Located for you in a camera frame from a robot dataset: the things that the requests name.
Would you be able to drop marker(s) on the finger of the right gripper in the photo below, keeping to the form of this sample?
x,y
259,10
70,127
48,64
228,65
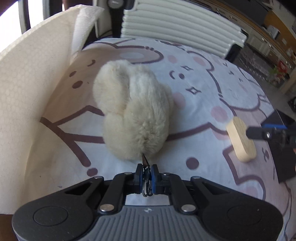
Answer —
x,y
265,132

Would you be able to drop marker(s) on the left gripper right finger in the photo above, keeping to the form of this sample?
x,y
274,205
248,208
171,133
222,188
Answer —
x,y
174,187

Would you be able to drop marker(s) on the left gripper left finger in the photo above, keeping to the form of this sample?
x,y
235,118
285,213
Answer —
x,y
120,187

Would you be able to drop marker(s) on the wooden oval block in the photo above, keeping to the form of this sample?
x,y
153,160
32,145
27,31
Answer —
x,y
244,148

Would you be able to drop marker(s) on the cream fluffy plush toy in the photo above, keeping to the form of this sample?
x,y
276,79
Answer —
x,y
136,107

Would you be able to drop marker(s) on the black cardboard box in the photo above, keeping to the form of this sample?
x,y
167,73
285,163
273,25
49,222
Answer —
x,y
283,157

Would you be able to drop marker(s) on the red green snack box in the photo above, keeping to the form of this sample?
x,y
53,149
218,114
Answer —
x,y
279,75

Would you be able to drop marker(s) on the cartoon bear bed sheet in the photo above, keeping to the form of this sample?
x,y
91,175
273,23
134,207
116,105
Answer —
x,y
208,92

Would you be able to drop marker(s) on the pack of water bottles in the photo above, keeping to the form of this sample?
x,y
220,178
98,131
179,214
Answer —
x,y
255,63

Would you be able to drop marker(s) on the cream kitchen cabinets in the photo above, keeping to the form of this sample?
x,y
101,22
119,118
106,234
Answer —
x,y
274,20

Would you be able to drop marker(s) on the cream ribbed suitcase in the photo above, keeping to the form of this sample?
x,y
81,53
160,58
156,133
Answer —
x,y
180,22

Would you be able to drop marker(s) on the cream quilted pillow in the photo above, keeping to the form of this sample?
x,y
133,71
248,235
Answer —
x,y
30,70

